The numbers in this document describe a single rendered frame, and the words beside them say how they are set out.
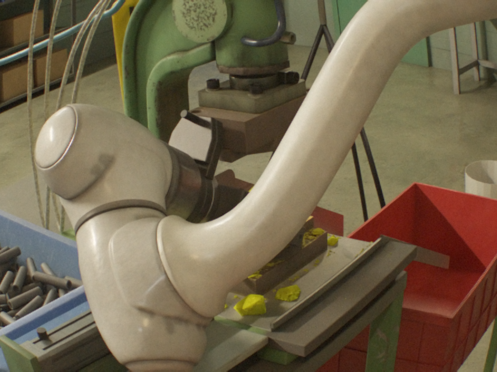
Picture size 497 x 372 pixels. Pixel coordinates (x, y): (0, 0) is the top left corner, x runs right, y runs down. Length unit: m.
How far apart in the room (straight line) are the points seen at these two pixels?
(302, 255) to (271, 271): 0.07
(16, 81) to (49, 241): 5.56
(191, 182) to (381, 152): 3.73
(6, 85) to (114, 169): 5.85
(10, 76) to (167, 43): 5.58
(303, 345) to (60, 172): 0.35
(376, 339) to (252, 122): 0.43
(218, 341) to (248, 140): 0.24
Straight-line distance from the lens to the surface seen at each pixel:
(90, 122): 0.78
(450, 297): 1.93
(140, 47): 1.13
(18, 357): 0.81
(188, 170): 0.90
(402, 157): 4.52
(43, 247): 1.18
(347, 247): 1.16
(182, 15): 1.01
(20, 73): 6.71
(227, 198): 0.94
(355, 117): 0.72
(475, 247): 2.04
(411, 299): 1.93
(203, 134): 0.94
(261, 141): 0.98
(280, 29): 0.95
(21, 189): 1.66
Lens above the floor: 1.50
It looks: 21 degrees down
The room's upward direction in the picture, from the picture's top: 4 degrees counter-clockwise
